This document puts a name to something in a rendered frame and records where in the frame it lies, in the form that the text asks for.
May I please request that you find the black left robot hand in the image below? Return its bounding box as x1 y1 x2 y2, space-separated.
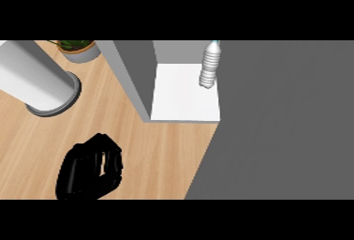
55 132 124 201

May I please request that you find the grey cabinet with white shelf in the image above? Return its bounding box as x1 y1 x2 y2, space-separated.
95 39 223 124

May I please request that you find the clear plastic water bottle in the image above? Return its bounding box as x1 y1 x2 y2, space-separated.
198 39 223 90

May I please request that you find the large dark grey cabinet door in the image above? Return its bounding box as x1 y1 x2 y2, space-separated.
185 39 354 201

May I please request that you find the green plant in grey pot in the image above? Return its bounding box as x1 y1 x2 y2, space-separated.
48 39 102 65

